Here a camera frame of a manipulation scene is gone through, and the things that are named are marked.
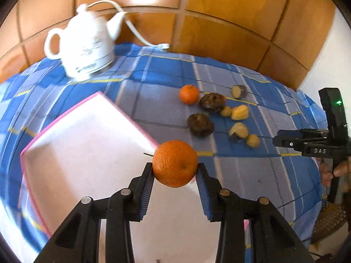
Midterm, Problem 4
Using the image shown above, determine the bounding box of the blue plaid tablecloth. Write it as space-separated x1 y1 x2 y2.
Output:
1 43 327 262

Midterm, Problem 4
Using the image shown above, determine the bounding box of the large orange mandarin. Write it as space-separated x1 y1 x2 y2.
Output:
152 140 198 188

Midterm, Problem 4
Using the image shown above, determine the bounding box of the person's right hand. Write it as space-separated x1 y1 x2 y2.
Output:
317 158 350 187

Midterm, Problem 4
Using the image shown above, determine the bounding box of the white tray with pink rim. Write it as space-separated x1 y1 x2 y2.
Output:
20 93 220 262

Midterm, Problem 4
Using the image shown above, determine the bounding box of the cut log-shaped vegetable piece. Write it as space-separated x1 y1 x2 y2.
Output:
231 85 247 99

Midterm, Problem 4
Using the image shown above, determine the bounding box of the yellow fruit chunk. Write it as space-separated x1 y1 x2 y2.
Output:
230 105 249 121

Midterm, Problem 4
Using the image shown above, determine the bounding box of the woven wicker chair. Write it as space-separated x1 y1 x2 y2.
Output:
311 202 347 244

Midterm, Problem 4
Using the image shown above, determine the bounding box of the small yellow round fruit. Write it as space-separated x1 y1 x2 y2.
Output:
220 106 232 117

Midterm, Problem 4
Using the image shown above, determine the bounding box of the dark brown round fruit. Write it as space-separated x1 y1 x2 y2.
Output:
187 113 215 138

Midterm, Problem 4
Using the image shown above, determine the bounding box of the white ceramic electric kettle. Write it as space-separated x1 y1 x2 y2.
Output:
44 4 126 81

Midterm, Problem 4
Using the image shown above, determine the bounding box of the dark brown dried fruit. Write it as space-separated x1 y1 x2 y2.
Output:
199 93 225 113

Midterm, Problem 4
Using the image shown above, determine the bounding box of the pale yellow fruit piece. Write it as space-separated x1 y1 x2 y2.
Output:
228 122 249 139

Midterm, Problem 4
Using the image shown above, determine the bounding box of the small tan round fruit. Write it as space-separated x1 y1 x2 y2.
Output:
246 134 260 148

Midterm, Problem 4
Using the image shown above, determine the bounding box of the small orange mandarin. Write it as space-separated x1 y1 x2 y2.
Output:
179 85 199 105

